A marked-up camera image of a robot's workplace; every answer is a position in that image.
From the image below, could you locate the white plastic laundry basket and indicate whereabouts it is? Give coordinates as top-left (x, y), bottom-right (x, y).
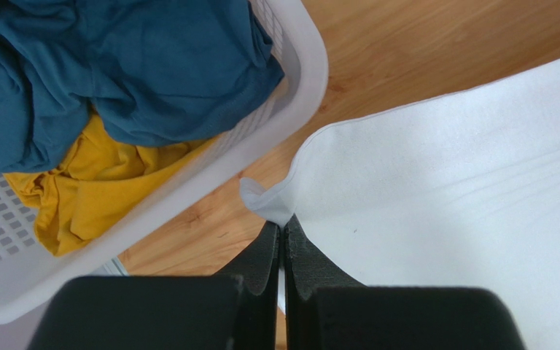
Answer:
top-left (0, 0), bottom-right (329, 324)

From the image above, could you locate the yellow t-shirt in basket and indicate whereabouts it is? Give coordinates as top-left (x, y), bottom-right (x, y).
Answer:
top-left (4, 113), bottom-right (215, 257)

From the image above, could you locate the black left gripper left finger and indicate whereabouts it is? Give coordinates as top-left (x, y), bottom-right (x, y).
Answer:
top-left (29, 222), bottom-right (280, 349)

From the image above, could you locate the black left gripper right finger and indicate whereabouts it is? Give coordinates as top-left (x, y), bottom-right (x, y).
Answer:
top-left (282, 217), bottom-right (524, 349)

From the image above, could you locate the crumpled blue t-shirt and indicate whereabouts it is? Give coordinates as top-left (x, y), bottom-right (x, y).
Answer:
top-left (0, 1), bottom-right (284, 173)

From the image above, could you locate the white t-shirt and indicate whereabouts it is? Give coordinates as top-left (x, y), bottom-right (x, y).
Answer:
top-left (240, 59), bottom-right (560, 349)

